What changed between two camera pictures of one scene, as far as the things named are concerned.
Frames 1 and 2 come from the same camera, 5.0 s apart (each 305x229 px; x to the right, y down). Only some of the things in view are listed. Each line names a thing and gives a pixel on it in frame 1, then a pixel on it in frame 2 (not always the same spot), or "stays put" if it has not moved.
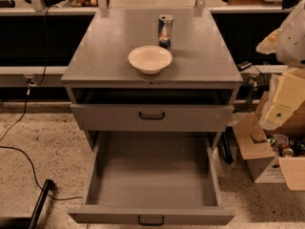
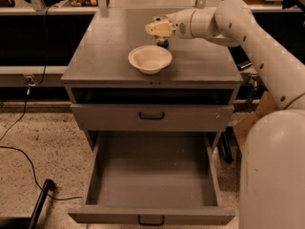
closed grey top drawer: x=107 y=117 stays put
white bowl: x=150 y=59 stays put
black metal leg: x=49 y=186 stays put
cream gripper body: x=293 y=43 → x=181 y=24
